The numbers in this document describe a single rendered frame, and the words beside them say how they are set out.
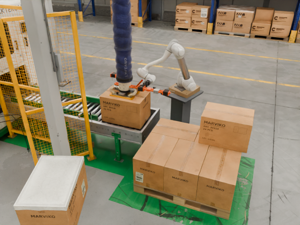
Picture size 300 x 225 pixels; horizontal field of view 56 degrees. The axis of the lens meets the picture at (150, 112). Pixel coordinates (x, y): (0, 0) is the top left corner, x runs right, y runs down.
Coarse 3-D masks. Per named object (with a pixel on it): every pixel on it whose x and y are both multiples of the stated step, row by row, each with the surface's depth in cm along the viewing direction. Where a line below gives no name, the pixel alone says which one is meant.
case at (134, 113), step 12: (108, 96) 387; (144, 96) 387; (108, 108) 392; (120, 108) 384; (132, 108) 377; (144, 108) 390; (108, 120) 402; (120, 120) 394; (132, 120) 387; (144, 120) 399
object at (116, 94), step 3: (111, 93) 391; (114, 93) 389; (117, 93) 387; (114, 96) 386; (117, 96) 384; (120, 96) 383; (123, 96) 382; (126, 96) 382; (132, 96) 383; (129, 99) 379; (132, 99) 379
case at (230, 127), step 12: (204, 108) 359; (216, 108) 359; (228, 108) 359; (240, 108) 359; (204, 120) 345; (216, 120) 339; (228, 120) 336; (240, 120) 336; (252, 120) 336; (204, 132) 353; (216, 132) 347; (228, 132) 341; (240, 132) 335; (216, 144) 355; (228, 144) 349; (240, 144) 343
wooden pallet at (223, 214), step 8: (136, 184) 356; (144, 192) 360; (152, 192) 360; (160, 192) 360; (168, 200) 349; (176, 200) 343; (184, 200) 338; (192, 200) 333; (192, 208) 339; (200, 208) 338; (208, 208) 338; (216, 208) 325; (216, 216) 331; (224, 216) 326
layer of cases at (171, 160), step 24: (168, 120) 411; (144, 144) 361; (168, 144) 361; (192, 144) 361; (144, 168) 338; (168, 168) 323; (192, 168) 322; (216, 168) 322; (168, 192) 342; (192, 192) 327; (216, 192) 314
